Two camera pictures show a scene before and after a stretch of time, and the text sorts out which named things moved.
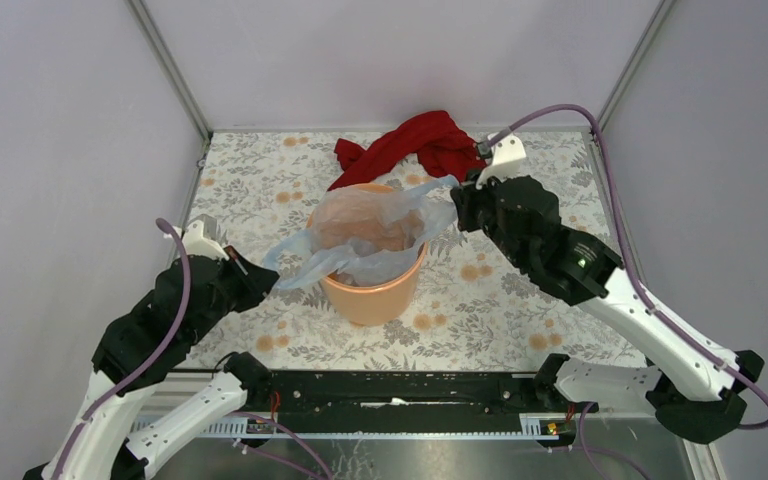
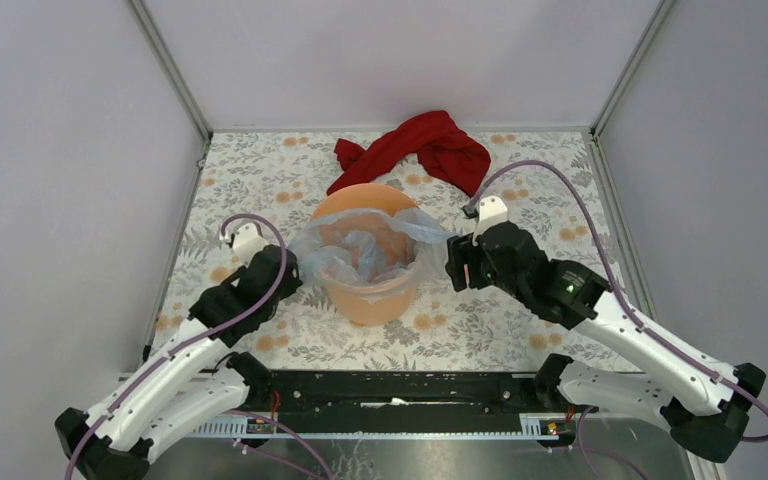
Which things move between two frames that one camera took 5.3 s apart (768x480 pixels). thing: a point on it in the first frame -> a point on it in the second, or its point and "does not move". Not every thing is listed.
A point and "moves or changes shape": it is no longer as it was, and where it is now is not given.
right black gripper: [465, 197] -> [460, 252]
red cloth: [443, 149] does not move
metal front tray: [419, 458] does not move
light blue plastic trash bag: [365, 236] moves or changes shape
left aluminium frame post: [154, 35] does not move
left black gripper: [257, 280] -> [292, 284]
